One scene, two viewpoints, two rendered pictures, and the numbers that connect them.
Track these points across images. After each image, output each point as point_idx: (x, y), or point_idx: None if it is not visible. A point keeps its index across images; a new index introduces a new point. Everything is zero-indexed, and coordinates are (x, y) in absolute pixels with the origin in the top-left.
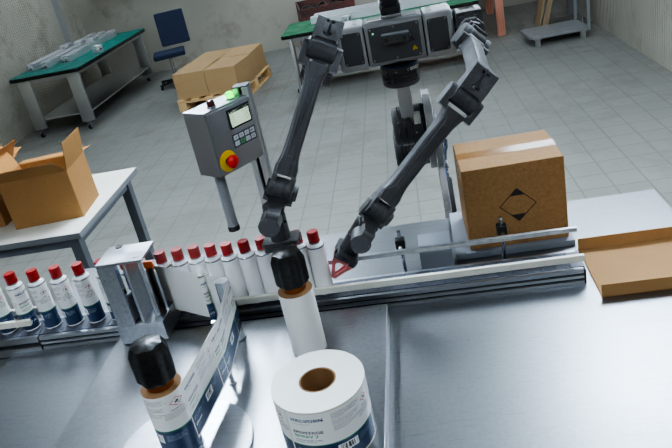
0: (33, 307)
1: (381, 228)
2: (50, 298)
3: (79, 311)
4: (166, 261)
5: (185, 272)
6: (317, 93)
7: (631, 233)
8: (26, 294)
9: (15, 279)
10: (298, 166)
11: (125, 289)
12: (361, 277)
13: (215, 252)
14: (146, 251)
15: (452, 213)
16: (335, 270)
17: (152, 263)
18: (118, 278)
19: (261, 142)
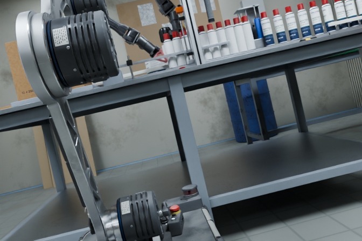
0: (326, 21)
1: (132, 44)
2: (311, 20)
3: (301, 32)
4: (242, 22)
5: (223, 28)
6: None
7: (7, 107)
8: (323, 13)
9: (322, 3)
10: (155, 0)
11: (252, 25)
12: (156, 72)
13: (216, 27)
14: (235, 12)
15: (89, 85)
16: (165, 59)
17: (240, 19)
18: (248, 18)
19: None
